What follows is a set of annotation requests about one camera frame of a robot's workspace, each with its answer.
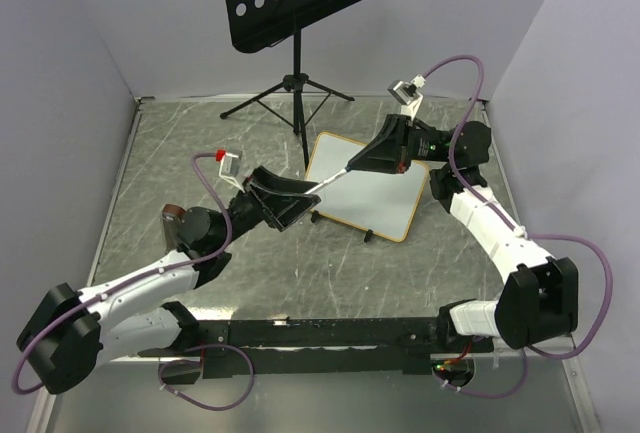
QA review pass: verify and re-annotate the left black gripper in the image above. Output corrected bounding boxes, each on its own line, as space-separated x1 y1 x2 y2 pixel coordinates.
216 165 320 248

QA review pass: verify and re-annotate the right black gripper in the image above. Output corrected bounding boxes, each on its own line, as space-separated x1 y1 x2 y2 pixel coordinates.
348 114 453 174

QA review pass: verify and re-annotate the white marker pen body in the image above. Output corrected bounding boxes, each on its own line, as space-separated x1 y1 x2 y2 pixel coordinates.
306 167 349 195

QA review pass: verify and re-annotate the orange framed whiteboard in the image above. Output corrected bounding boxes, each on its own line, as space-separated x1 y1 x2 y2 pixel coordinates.
305 132 429 243

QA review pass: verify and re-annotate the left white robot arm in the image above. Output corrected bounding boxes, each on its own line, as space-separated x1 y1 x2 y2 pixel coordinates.
17 167 320 395

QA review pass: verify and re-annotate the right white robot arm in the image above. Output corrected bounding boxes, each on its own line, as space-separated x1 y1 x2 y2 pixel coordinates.
347 114 579 351

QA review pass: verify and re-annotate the brown eraser holder block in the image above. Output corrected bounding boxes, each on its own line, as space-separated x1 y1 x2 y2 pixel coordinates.
161 204 186 251

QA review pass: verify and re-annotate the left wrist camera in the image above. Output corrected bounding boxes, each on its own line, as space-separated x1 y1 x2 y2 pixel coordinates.
215 149 243 190

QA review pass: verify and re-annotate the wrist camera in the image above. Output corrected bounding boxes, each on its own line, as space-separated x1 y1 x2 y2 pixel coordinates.
215 149 243 190
388 75 426 119

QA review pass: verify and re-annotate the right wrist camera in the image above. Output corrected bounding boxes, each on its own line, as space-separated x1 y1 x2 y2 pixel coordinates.
388 75 426 119

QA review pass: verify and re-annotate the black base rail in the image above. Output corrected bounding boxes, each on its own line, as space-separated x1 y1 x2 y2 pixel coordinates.
137 315 496 382

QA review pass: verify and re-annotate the left aluminium frame rail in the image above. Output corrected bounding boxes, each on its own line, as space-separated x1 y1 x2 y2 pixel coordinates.
26 98 143 433

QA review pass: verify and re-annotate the aluminium frame rail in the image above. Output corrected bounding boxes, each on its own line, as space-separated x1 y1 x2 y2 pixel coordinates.
26 98 143 433
469 97 601 433

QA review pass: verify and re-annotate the right aluminium frame rail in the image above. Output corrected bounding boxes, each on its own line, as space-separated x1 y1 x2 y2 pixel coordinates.
469 97 601 433

